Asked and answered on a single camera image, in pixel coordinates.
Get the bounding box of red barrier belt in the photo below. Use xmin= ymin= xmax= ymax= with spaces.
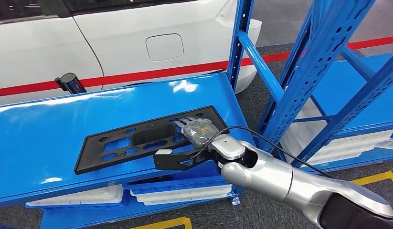
xmin=0 ymin=35 xmax=393 ymax=98

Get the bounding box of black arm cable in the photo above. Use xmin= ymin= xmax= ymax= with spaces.
xmin=191 ymin=125 xmax=334 ymax=179

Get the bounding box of white plastic crate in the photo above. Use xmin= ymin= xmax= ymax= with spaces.
xmin=25 ymin=184 xmax=124 ymax=208
xmin=141 ymin=196 xmax=229 ymax=207
xmin=129 ymin=185 xmax=233 ymax=198
xmin=375 ymin=139 xmax=393 ymax=152
xmin=280 ymin=99 xmax=393 ymax=152
xmin=305 ymin=144 xmax=387 ymax=166
xmin=135 ymin=191 xmax=232 ymax=203

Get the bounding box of black plastic plate bracket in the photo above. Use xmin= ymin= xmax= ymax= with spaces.
xmin=73 ymin=105 xmax=230 ymax=176

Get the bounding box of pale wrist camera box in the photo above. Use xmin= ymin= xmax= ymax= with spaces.
xmin=153 ymin=148 xmax=212 ymax=172

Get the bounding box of blue metal shelf rack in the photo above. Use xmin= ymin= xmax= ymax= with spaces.
xmin=263 ymin=0 xmax=393 ymax=173
xmin=0 ymin=0 xmax=376 ymax=229

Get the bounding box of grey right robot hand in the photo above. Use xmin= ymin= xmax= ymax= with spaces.
xmin=175 ymin=116 xmax=220 ymax=148

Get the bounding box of black stanchion post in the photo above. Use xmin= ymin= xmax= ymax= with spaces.
xmin=54 ymin=73 xmax=87 ymax=95

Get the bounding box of white car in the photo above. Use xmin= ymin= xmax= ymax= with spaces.
xmin=0 ymin=0 xmax=263 ymax=106

